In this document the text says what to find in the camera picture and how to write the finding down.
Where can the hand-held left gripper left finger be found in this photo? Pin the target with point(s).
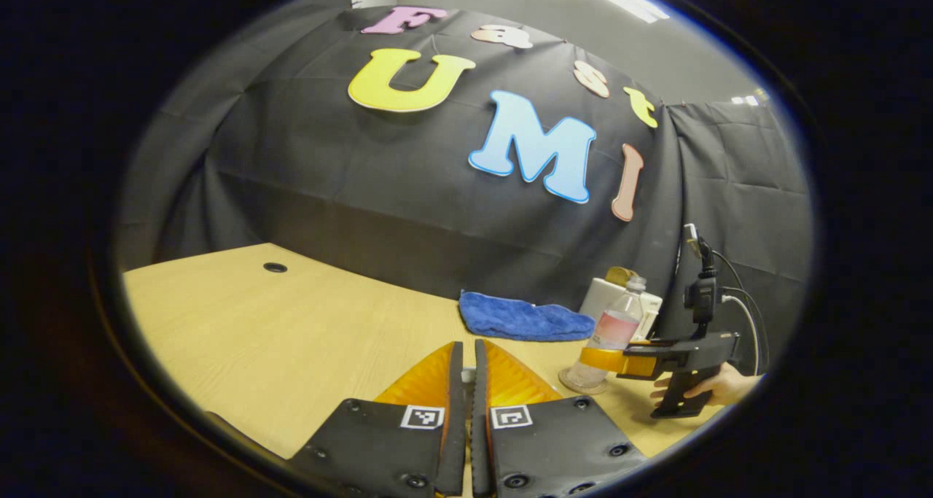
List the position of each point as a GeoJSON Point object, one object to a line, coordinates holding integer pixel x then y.
{"type": "Point", "coordinates": [454, 425]}

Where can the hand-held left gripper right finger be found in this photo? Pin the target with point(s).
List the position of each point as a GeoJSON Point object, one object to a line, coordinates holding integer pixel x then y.
{"type": "Point", "coordinates": [478, 425]}

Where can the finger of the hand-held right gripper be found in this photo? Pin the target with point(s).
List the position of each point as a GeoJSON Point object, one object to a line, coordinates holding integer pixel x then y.
{"type": "Point", "coordinates": [612, 361]}

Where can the clear water bottle pink label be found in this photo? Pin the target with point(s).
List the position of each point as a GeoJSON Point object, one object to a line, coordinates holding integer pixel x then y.
{"type": "Point", "coordinates": [616, 323]}

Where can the clear glass coaster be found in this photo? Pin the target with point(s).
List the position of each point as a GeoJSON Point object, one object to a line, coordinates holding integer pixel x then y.
{"type": "Point", "coordinates": [579, 386]}

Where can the white container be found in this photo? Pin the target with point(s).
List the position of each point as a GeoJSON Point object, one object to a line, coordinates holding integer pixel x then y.
{"type": "Point", "coordinates": [598, 301]}

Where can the golden brown object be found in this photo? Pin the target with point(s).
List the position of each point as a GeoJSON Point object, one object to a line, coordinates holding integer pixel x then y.
{"type": "Point", "coordinates": [619, 275]}

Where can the blue towel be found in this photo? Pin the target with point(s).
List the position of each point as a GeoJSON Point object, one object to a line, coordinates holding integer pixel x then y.
{"type": "Point", "coordinates": [521, 317]}

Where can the black backdrop cloth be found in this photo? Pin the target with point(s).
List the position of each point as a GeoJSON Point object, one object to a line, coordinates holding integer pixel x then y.
{"type": "Point", "coordinates": [364, 192]}

